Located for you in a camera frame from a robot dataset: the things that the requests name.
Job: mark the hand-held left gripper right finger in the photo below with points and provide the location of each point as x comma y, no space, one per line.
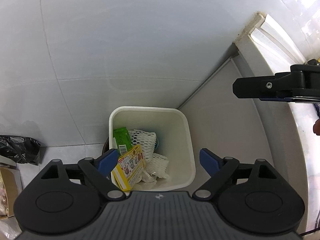
208,161

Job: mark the white plastic bin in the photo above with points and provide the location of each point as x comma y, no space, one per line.
180,140

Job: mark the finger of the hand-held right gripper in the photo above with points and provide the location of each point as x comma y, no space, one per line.
252,87
295,99

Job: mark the black plastic bag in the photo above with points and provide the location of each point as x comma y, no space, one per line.
18,148

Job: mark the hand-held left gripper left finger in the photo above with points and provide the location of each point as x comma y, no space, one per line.
107,160

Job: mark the white foam fruit net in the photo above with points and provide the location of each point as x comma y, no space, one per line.
158,165
143,142

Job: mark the person's right hand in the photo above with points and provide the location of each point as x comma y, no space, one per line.
317,127

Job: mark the white backsplash trim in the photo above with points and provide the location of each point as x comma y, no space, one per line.
275,40

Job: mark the yellow cardboard food box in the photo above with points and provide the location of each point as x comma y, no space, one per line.
128,166

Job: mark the green snack packet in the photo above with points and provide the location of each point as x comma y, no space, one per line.
122,140

